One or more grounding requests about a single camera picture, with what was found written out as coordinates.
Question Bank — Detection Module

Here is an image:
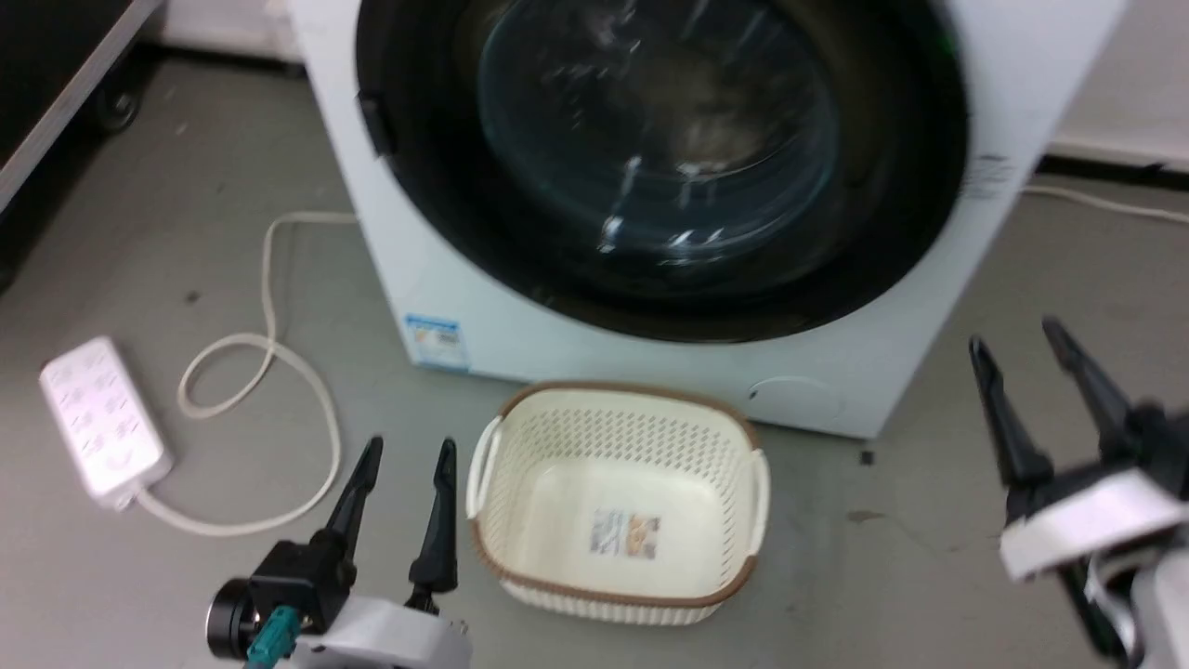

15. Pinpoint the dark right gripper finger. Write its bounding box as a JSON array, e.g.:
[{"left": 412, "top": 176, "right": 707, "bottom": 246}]
[
  {"left": 1042, "top": 319, "right": 1149, "bottom": 457},
  {"left": 970, "top": 335, "right": 1054, "bottom": 490}
]

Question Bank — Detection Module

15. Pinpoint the teal cable connector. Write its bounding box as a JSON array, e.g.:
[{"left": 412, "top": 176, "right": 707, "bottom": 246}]
[{"left": 245, "top": 604, "right": 304, "bottom": 669}]

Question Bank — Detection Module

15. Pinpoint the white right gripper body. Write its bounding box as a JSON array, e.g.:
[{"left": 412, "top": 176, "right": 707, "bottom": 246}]
[{"left": 999, "top": 404, "right": 1189, "bottom": 583}]

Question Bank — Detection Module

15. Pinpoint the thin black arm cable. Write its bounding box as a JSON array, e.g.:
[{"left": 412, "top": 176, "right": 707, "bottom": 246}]
[{"left": 1059, "top": 560, "right": 1134, "bottom": 666}]

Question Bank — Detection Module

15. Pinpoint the printed sticker inside basket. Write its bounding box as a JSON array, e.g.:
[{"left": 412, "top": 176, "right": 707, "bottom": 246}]
[{"left": 590, "top": 509, "right": 662, "bottom": 560}]

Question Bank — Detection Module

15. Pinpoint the blue energy label sticker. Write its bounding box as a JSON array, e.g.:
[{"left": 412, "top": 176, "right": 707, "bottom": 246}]
[{"left": 404, "top": 314, "right": 465, "bottom": 373}]

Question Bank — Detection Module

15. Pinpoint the round black glass washer door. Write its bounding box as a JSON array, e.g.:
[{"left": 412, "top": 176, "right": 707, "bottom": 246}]
[{"left": 356, "top": 0, "right": 972, "bottom": 343}]

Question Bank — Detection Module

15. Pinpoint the white power strip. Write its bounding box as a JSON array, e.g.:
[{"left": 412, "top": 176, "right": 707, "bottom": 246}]
[{"left": 39, "top": 336, "right": 176, "bottom": 510}]

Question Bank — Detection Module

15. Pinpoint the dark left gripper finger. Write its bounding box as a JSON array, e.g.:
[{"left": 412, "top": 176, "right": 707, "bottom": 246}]
[
  {"left": 408, "top": 439, "right": 459, "bottom": 597},
  {"left": 324, "top": 436, "right": 385, "bottom": 559}
]

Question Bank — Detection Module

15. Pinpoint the cream perforated laundry basket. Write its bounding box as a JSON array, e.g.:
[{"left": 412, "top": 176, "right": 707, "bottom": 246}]
[{"left": 464, "top": 381, "right": 772, "bottom": 625}]

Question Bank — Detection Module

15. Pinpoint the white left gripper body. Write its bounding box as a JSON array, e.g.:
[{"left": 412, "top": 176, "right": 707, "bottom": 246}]
[{"left": 293, "top": 595, "right": 471, "bottom": 669}]

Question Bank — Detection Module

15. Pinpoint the white washer hose cable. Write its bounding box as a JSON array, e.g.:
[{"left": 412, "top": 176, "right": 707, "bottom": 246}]
[{"left": 1022, "top": 184, "right": 1189, "bottom": 226}]

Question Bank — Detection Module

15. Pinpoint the black cart with wheel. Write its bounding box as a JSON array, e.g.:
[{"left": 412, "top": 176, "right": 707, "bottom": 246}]
[{"left": 0, "top": 0, "right": 166, "bottom": 291}]

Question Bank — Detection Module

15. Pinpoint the black caster wheel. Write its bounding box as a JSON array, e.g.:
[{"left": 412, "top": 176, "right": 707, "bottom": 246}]
[{"left": 93, "top": 79, "right": 146, "bottom": 132}]

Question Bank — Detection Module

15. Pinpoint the white power strip cable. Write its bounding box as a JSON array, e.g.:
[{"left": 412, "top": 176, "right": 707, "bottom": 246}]
[{"left": 135, "top": 212, "right": 359, "bottom": 538}]

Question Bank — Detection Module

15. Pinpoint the white front-load washing machine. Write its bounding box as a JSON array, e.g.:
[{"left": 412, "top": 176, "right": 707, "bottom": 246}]
[{"left": 283, "top": 0, "right": 1130, "bottom": 439}]

